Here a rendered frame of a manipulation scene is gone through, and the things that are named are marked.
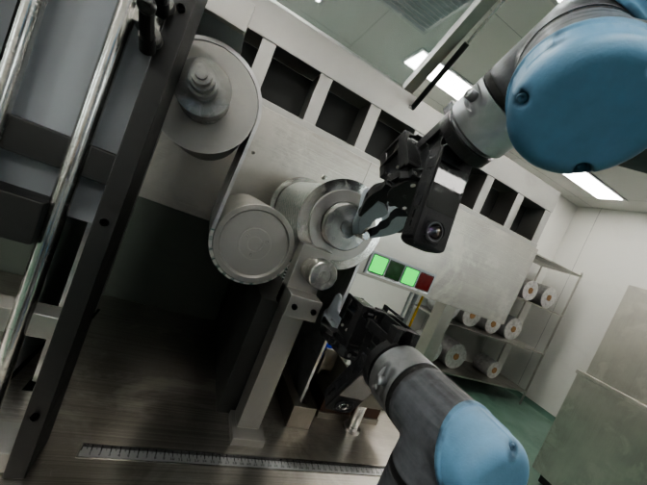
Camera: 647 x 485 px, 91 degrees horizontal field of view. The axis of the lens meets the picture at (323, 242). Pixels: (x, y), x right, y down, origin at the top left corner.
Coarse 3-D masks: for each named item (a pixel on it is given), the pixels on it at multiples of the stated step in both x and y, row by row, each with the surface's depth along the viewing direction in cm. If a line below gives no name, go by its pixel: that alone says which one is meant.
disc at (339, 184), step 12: (336, 180) 49; (348, 180) 50; (312, 192) 48; (324, 192) 49; (360, 192) 51; (312, 204) 48; (300, 216) 48; (300, 228) 49; (300, 240) 49; (372, 240) 53; (336, 264) 52; (348, 264) 52
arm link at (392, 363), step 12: (396, 348) 36; (408, 348) 36; (384, 360) 35; (396, 360) 35; (408, 360) 34; (420, 360) 34; (372, 372) 36; (384, 372) 35; (396, 372) 33; (372, 384) 36; (384, 384) 34; (384, 396) 33; (384, 408) 34
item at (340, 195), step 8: (336, 192) 49; (344, 192) 49; (352, 192) 50; (320, 200) 48; (328, 200) 49; (336, 200) 49; (344, 200) 49; (352, 200) 50; (320, 208) 48; (312, 216) 48; (320, 216) 49; (312, 224) 49; (320, 224) 49; (312, 232) 49; (320, 232) 49; (312, 240) 49; (320, 240) 49; (368, 240) 52; (328, 248) 50; (360, 248) 52; (336, 256) 51; (344, 256) 51; (352, 256) 52
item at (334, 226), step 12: (336, 204) 49; (348, 204) 48; (324, 216) 49; (336, 216) 48; (348, 216) 49; (324, 228) 48; (336, 228) 48; (348, 228) 49; (324, 240) 50; (336, 240) 49; (348, 240) 49; (360, 240) 50
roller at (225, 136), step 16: (192, 48) 40; (208, 48) 41; (224, 64) 42; (240, 64) 42; (240, 80) 43; (240, 96) 43; (256, 96) 44; (176, 112) 41; (240, 112) 43; (256, 112) 44; (176, 128) 41; (192, 128) 42; (208, 128) 43; (224, 128) 43; (240, 128) 44; (192, 144) 42; (208, 144) 43; (224, 144) 44; (208, 160) 65
